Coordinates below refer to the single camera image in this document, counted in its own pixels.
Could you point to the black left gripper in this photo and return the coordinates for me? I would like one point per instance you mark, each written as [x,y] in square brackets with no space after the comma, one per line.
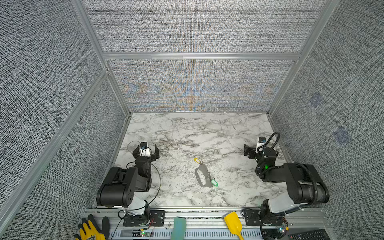
[136,152]

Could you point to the yellow black work glove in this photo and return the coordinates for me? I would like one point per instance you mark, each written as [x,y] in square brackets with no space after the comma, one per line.
[90,230]

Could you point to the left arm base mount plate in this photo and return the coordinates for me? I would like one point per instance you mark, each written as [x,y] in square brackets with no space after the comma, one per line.
[154,217]

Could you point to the green key tag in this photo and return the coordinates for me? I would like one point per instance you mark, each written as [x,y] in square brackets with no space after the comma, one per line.
[214,183]

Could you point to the clear plastic cup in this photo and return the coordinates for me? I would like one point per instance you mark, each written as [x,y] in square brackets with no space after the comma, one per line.
[131,147]

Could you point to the yellow plastic scoop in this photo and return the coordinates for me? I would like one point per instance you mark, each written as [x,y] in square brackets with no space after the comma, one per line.
[234,224]

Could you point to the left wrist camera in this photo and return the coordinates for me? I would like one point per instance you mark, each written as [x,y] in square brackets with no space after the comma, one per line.
[145,151]

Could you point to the black remote keyboard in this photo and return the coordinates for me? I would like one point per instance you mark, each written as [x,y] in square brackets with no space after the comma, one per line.
[317,234]

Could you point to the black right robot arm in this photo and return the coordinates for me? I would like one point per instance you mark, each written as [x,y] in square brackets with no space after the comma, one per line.
[305,188]

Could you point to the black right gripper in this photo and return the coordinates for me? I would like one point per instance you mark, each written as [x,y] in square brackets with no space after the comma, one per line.
[252,150]

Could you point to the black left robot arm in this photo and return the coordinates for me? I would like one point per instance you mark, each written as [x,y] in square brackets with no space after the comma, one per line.
[120,185]

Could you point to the aluminium front rail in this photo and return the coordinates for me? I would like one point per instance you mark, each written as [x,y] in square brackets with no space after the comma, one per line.
[205,224]

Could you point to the teal green sponge block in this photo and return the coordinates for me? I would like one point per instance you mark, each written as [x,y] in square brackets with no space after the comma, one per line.
[179,229]

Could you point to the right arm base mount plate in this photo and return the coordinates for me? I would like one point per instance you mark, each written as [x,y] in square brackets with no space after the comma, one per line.
[253,218]

